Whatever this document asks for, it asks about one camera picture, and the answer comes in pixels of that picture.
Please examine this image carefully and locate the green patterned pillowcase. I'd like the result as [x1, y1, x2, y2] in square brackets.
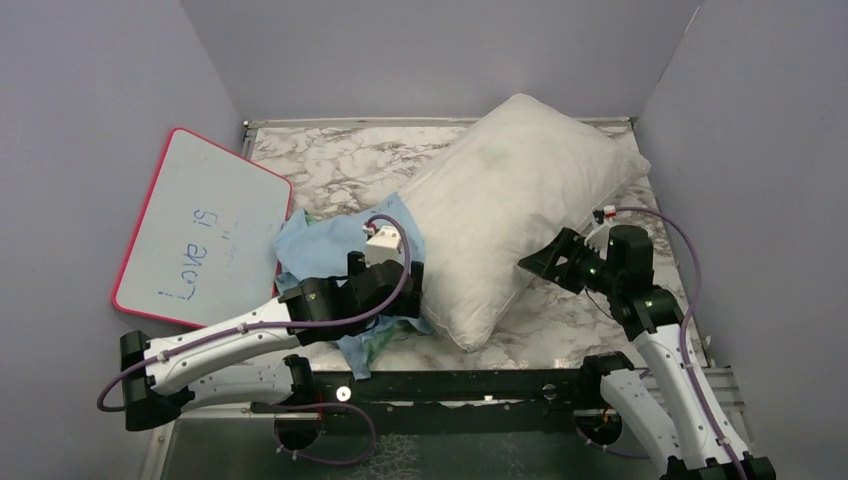
[354, 316, 433, 360]

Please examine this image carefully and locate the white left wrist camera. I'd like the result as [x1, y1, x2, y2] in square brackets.
[363, 224, 402, 267]

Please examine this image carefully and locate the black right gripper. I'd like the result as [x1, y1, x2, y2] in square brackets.
[519, 226, 623, 296]

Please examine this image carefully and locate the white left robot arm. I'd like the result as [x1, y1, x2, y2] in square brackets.
[118, 251, 424, 431]

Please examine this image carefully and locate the aluminium table edge frame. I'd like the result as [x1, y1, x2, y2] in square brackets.
[241, 116, 634, 142]

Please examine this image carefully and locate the pink framed whiteboard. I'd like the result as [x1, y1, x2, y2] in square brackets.
[112, 128, 293, 328]

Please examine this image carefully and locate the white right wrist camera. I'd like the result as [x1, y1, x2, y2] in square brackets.
[584, 205, 617, 253]

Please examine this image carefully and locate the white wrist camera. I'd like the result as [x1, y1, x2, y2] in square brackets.
[363, 224, 402, 267]
[584, 205, 617, 253]

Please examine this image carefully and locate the light blue pillowcase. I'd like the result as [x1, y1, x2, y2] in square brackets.
[274, 193, 426, 380]

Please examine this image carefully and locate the white pillow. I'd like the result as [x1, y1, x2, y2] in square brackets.
[398, 93, 650, 352]

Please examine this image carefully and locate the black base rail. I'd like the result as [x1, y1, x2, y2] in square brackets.
[250, 369, 623, 443]

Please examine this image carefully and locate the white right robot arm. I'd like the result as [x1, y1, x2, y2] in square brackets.
[518, 225, 776, 479]

